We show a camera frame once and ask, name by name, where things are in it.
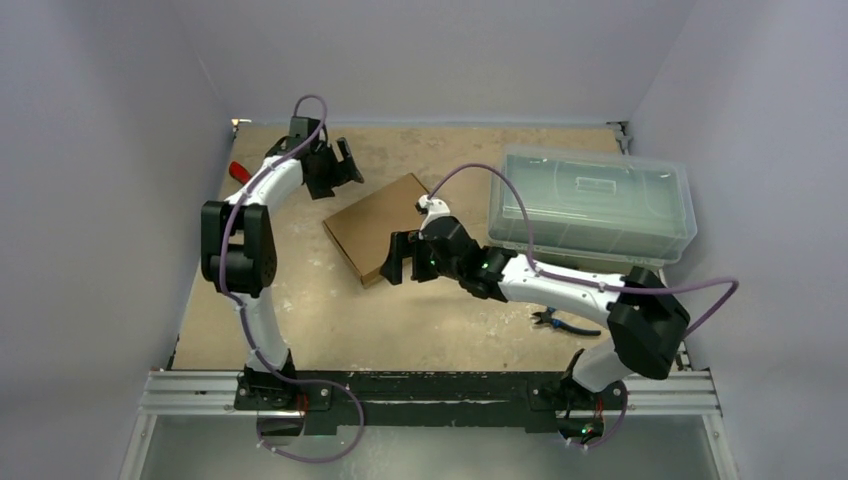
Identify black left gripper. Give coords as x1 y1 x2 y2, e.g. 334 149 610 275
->
308 138 362 199

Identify brown cardboard express box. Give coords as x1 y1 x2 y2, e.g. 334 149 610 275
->
322 173 428 288

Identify red black utility knife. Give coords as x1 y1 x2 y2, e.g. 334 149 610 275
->
228 161 252 185

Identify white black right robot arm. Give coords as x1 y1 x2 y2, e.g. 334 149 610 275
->
380 216 690 407

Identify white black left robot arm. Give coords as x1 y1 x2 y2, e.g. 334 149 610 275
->
200 136 364 409

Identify clear plastic storage bin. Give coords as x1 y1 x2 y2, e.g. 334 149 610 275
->
487 144 697 267

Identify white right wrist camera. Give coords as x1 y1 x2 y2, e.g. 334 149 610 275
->
415 195 451 228

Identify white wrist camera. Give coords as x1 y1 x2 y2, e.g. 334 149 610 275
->
288 115 323 141
415 195 451 228

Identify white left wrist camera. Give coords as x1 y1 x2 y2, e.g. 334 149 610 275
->
288 115 323 141

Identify blue handled pliers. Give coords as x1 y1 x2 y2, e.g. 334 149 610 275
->
531 307 601 337

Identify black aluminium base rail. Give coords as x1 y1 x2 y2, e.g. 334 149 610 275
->
139 371 720 435

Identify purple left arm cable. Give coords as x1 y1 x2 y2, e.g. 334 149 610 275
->
218 94 367 465

